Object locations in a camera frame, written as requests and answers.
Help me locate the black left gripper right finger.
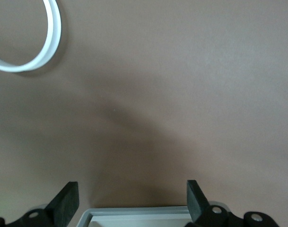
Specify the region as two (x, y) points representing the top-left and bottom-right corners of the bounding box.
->
(186, 180), (280, 227)

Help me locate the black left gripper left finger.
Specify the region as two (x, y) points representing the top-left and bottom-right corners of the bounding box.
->
(0, 181), (79, 227)

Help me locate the white drawer with yellow button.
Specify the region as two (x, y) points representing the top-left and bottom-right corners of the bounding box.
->
(78, 205), (192, 227)

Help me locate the white open plastic ring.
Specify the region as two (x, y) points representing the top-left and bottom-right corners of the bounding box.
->
(0, 0), (62, 73)

